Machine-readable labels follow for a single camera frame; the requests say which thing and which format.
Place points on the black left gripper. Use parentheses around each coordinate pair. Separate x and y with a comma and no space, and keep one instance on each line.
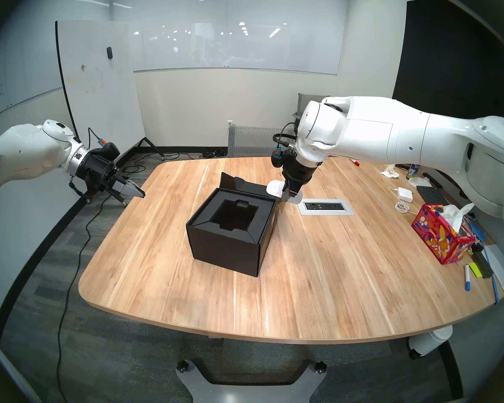
(98,171)

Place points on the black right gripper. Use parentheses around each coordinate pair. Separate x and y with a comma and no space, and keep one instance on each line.
(298,171)

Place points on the white computer mouse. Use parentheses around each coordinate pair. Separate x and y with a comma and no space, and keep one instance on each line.
(273,187)

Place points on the black cardboard box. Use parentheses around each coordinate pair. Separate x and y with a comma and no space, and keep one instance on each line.
(222,247)

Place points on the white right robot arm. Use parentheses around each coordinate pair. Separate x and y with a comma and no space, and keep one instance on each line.
(403,133)

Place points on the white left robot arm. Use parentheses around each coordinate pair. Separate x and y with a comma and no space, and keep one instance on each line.
(21,152)

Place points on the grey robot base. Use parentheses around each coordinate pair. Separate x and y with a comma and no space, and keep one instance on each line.
(252,394)

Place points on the colourful red tissue box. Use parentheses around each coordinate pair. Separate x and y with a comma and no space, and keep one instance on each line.
(437,238)

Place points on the white tissue in box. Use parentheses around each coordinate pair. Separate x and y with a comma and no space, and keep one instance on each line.
(455,217)

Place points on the grey table power outlet plate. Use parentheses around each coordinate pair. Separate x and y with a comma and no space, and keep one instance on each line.
(325,207)

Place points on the grey ribbed mesh chair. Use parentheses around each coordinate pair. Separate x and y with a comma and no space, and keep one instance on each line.
(252,141)

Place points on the mobile whiteboard on stand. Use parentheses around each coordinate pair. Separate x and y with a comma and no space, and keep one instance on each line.
(101,100)

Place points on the grey office chair with armrests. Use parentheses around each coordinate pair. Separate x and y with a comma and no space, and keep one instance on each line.
(308,98)

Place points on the crumpled white tissue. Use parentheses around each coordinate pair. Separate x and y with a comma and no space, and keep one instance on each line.
(389,172)

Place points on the white power adapter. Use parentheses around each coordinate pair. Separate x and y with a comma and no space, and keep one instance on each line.
(405,194)

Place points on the whiteboard cleaner spray bottle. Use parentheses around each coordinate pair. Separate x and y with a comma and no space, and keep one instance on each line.
(412,171)

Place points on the flat white tissue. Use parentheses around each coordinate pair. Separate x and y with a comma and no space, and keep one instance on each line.
(420,181)

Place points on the black keyboard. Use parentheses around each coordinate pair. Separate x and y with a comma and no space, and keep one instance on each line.
(431,195)

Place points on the black video sound bar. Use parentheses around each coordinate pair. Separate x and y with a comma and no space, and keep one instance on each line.
(458,184)

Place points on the blue marker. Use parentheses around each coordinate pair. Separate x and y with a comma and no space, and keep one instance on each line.
(467,278)

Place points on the yellow sticky note pad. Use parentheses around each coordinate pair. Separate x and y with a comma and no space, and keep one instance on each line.
(474,271)

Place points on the black eraser block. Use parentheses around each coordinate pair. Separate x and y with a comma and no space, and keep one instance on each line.
(483,261)

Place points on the white paper sheet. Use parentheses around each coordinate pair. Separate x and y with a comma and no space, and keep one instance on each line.
(502,268)

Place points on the blue pen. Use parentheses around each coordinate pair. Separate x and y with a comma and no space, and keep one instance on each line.
(495,289)

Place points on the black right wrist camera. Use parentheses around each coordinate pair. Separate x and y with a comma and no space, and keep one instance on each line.
(282,156)

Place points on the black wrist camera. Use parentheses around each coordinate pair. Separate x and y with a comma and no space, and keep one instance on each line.
(282,156)
(108,150)

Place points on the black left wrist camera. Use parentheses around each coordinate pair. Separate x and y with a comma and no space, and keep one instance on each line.
(108,150)

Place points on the wall whiteboard with writing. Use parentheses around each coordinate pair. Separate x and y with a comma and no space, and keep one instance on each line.
(12,91)

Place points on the glass wall board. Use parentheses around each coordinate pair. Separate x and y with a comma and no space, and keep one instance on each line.
(243,45)

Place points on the large black wall screen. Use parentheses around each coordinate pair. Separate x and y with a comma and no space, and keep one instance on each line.
(466,62)

